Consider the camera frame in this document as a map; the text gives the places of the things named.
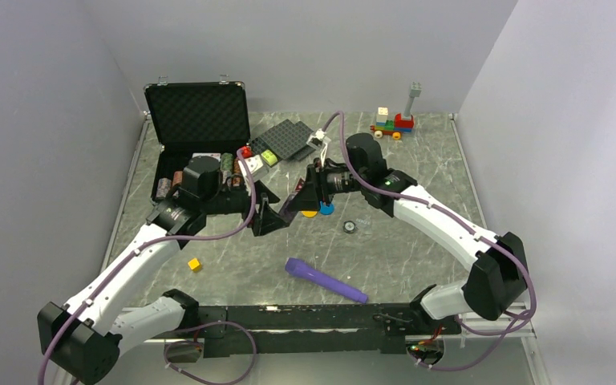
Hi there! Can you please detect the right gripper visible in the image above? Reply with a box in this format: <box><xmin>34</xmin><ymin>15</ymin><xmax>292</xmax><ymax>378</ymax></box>
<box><xmin>287</xmin><ymin>158</ymin><xmax>367</xmax><ymax>212</ymax></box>

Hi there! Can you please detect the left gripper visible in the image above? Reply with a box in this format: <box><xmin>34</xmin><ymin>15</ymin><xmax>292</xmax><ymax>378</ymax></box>
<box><xmin>202</xmin><ymin>175</ymin><xmax>290</xmax><ymax>235</ymax></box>

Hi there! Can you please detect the single dark poker chip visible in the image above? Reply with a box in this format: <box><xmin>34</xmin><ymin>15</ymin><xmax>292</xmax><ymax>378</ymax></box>
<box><xmin>342</xmin><ymin>221</ymin><xmax>358</xmax><ymax>234</ymax></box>

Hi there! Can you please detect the red tan poker chip stack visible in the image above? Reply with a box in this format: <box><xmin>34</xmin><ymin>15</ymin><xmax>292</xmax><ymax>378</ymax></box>
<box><xmin>171</xmin><ymin>170</ymin><xmax>183</xmax><ymax>194</ymax></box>

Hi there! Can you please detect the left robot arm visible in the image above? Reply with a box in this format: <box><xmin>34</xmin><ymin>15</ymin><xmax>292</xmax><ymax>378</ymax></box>
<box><xmin>38</xmin><ymin>156</ymin><xmax>267</xmax><ymax>384</ymax></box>

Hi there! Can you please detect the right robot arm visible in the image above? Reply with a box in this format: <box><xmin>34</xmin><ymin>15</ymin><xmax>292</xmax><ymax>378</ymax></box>
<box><xmin>288</xmin><ymin>133</ymin><xmax>529</xmax><ymax>334</ymax></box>

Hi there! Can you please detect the black poker set case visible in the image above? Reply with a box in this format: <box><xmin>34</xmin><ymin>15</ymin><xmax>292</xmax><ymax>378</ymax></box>
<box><xmin>144</xmin><ymin>81</ymin><xmax>250</xmax><ymax>203</ymax></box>

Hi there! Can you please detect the yellow round disc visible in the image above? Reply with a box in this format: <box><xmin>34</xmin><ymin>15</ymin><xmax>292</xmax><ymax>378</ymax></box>
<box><xmin>301</xmin><ymin>211</ymin><xmax>318</xmax><ymax>218</ymax></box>

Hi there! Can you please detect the red triangular dealer token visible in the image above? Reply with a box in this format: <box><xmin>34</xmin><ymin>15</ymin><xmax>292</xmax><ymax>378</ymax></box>
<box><xmin>294</xmin><ymin>178</ymin><xmax>305</xmax><ymax>193</ymax></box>

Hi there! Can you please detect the blue round disc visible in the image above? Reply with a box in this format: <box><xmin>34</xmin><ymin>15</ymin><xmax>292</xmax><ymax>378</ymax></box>
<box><xmin>319</xmin><ymin>202</ymin><xmax>335</xmax><ymax>216</ymax></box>

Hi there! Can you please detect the orange poker chip stack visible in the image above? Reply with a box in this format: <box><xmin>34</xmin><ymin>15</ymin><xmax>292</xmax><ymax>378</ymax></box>
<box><xmin>230</xmin><ymin>157</ymin><xmax>245</xmax><ymax>189</ymax></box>

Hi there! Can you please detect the lime green toy block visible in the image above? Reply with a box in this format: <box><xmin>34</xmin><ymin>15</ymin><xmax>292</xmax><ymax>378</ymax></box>
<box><xmin>261</xmin><ymin>150</ymin><xmax>279</xmax><ymax>168</ymax></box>

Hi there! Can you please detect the green poker chip stack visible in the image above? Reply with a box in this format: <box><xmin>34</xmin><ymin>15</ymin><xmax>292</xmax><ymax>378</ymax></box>
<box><xmin>220</xmin><ymin>153</ymin><xmax>235</xmax><ymax>184</ymax></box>

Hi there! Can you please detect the purple flashlight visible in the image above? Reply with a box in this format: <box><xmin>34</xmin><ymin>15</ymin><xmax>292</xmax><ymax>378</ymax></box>
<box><xmin>285</xmin><ymin>257</ymin><xmax>368</xmax><ymax>303</ymax></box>

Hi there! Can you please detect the clear round dealer button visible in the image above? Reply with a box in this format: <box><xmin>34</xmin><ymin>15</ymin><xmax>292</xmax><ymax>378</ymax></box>
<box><xmin>354</xmin><ymin>216</ymin><xmax>373</xmax><ymax>232</ymax></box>

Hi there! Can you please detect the playing cards deck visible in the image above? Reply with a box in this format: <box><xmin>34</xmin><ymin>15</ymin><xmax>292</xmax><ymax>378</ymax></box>
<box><xmin>192</xmin><ymin>152</ymin><xmax>221</xmax><ymax>161</ymax></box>

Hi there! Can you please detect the dark grey building baseplate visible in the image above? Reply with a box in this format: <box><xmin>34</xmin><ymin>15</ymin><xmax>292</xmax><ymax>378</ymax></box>
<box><xmin>250</xmin><ymin>120</ymin><xmax>309</xmax><ymax>160</ymax></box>

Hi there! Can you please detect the small yellow cube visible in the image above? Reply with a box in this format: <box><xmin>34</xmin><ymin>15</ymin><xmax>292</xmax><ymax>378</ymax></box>
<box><xmin>188</xmin><ymin>258</ymin><xmax>202</xmax><ymax>273</ymax></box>

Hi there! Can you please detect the toy brick train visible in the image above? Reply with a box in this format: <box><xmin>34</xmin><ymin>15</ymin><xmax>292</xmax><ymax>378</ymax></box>
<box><xmin>370</xmin><ymin>82</ymin><xmax>422</xmax><ymax>140</ymax></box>

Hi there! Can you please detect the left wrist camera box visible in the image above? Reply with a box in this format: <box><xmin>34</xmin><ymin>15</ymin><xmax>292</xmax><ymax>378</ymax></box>
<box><xmin>237</xmin><ymin>155</ymin><xmax>270</xmax><ymax>182</ymax></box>

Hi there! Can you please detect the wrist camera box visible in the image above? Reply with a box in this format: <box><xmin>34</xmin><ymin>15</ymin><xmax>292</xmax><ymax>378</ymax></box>
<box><xmin>237</xmin><ymin>155</ymin><xmax>270</xmax><ymax>182</ymax></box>
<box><xmin>306</xmin><ymin>129</ymin><xmax>330</xmax><ymax>166</ymax></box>

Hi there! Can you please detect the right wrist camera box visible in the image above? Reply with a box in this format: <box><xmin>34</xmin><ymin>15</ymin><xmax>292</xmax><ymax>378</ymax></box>
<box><xmin>306</xmin><ymin>129</ymin><xmax>330</xmax><ymax>166</ymax></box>

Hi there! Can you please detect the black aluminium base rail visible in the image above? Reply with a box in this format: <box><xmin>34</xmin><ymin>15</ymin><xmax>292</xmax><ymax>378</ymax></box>
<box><xmin>55</xmin><ymin>302</ymin><xmax>545</xmax><ymax>385</ymax></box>

